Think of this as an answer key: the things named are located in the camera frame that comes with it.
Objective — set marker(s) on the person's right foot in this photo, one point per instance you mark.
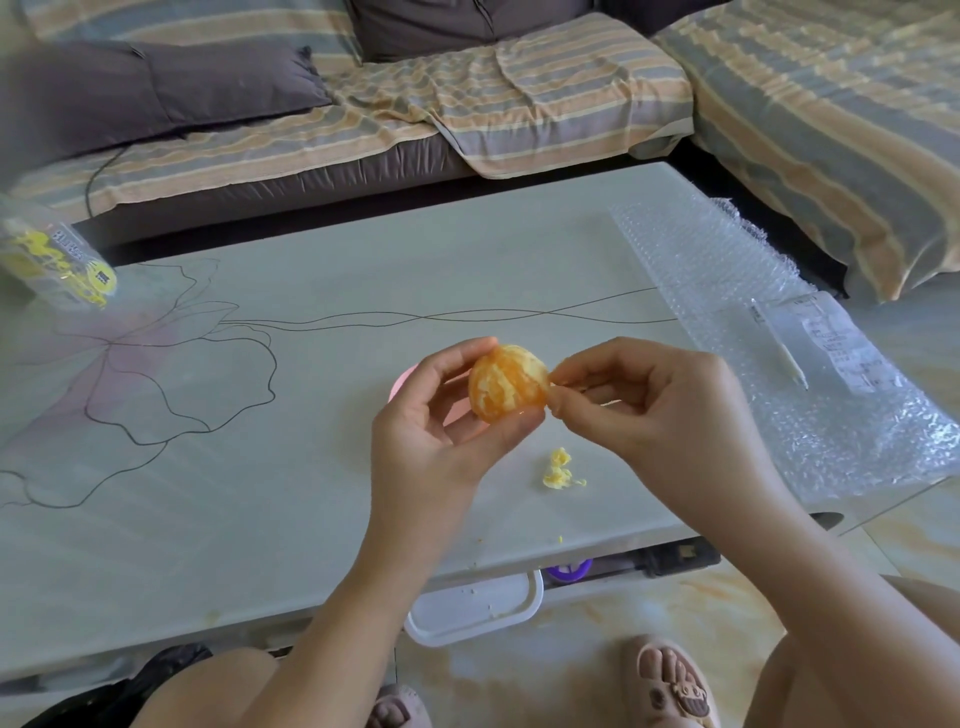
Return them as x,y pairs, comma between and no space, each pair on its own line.
671,682

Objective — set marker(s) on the person's left foot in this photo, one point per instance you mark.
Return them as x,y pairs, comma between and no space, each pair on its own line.
397,711

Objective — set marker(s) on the pink plastic dish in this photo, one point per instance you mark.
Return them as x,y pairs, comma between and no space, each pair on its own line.
401,384

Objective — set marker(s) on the black box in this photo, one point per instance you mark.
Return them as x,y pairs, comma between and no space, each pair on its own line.
679,559

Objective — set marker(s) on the dark purple cushion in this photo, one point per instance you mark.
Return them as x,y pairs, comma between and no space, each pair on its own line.
656,13

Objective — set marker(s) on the grey upright cushion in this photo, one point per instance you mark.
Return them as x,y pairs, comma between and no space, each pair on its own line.
457,26

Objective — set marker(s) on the person's left hand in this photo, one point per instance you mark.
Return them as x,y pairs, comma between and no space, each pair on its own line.
420,480

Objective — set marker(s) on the person's leg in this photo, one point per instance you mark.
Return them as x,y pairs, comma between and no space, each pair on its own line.
780,690
202,694

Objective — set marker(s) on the small white pith clump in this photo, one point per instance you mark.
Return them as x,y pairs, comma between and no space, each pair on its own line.
559,471

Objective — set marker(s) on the person's left forearm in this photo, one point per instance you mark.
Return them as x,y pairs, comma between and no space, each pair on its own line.
322,660

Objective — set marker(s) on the person's right forearm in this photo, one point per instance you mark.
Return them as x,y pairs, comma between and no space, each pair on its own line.
855,615

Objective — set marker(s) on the striped sofa sheet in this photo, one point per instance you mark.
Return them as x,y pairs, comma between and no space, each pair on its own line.
562,97
817,109

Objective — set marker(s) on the black plastic bag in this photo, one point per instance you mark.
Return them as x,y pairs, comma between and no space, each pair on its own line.
112,694

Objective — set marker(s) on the clear bottle yellow label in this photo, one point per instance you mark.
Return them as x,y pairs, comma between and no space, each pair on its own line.
56,262

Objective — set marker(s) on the person's left leg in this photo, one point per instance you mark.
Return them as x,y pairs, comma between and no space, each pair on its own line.
202,694

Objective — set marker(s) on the grey flat pillow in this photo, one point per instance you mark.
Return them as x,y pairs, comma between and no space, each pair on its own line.
150,94

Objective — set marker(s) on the dark brown sofa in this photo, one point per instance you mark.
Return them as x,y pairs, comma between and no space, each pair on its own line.
285,187

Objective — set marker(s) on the clear plastic bag paper label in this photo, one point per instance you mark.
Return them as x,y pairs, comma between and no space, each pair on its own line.
840,341

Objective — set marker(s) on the person's foot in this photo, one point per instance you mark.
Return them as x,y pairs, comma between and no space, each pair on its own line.
397,711
671,682

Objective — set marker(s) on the person's right leg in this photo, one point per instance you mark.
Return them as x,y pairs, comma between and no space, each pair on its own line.
780,690

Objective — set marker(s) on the clear bubble wrap sheet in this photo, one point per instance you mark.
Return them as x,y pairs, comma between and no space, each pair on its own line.
697,266

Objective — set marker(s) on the thin white stick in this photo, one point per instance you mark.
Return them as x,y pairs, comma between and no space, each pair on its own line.
781,349

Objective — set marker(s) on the orange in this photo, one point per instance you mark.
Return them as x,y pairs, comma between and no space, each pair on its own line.
508,384

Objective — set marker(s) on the person's right hand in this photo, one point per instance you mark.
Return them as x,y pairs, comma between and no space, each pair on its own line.
675,427

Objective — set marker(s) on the white plastic container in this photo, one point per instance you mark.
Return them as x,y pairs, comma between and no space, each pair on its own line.
472,609

